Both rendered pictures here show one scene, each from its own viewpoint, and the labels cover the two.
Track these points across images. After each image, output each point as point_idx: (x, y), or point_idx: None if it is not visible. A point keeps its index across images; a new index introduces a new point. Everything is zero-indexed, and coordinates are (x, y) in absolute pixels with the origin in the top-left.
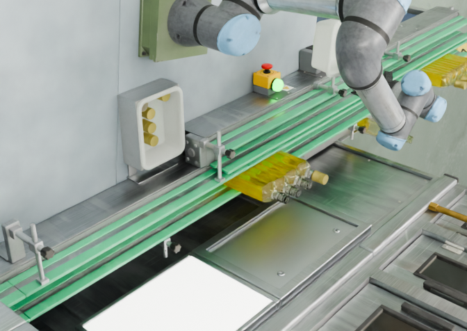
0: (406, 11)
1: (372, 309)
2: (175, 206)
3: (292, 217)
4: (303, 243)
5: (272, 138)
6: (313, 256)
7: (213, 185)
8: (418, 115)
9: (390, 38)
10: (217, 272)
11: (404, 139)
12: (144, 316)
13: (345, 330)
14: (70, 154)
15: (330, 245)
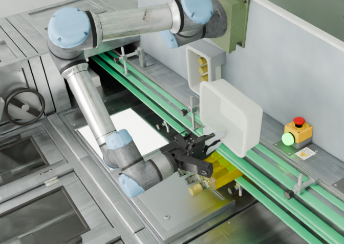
0: (51, 41)
1: (90, 223)
2: (170, 110)
3: (194, 196)
4: (160, 195)
5: (245, 158)
6: (142, 197)
7: (189, 126)
8: (108, 158)
9: (52, 51)
10: (147, 151)
11: (104, 160)
12: (126, 125)
13: (81, 205)
14: (182, 50)
15: (150, 209)
